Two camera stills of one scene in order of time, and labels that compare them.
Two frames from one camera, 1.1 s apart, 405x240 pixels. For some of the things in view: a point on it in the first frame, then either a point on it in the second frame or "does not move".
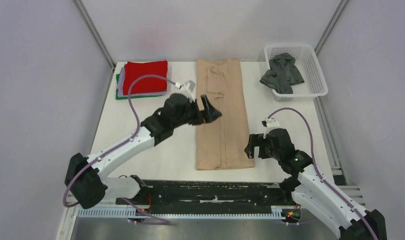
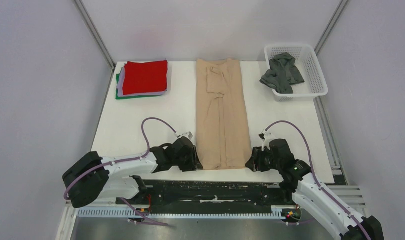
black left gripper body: (186, 118) -> (188, 162)
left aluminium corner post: (82, 10) does not move
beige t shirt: (220, 143) does not move
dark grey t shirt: (283, 73) does not move
